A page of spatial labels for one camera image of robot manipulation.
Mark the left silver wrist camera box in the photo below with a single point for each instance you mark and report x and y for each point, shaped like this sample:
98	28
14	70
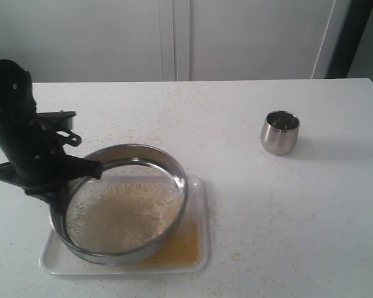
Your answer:
61	120

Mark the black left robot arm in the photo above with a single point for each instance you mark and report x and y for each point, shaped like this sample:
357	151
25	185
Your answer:
16	95

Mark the pale coarse grains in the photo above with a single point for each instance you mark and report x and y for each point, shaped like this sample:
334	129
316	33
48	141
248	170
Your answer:
117	217

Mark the white cabinet doors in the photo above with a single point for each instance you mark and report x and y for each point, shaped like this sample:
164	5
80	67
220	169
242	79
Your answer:
80	41

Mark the small stainless steel cup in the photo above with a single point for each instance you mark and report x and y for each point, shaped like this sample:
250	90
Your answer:
280	132

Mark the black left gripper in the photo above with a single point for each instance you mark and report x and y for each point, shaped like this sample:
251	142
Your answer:
36	158

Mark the yellow fine sieved grains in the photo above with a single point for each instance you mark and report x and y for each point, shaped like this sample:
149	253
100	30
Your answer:
181	248

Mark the round steel mesh sieve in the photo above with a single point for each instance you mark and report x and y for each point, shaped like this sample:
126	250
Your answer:
114	157

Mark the white rectangular plastic tray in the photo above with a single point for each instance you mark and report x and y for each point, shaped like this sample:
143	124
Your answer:
58	260

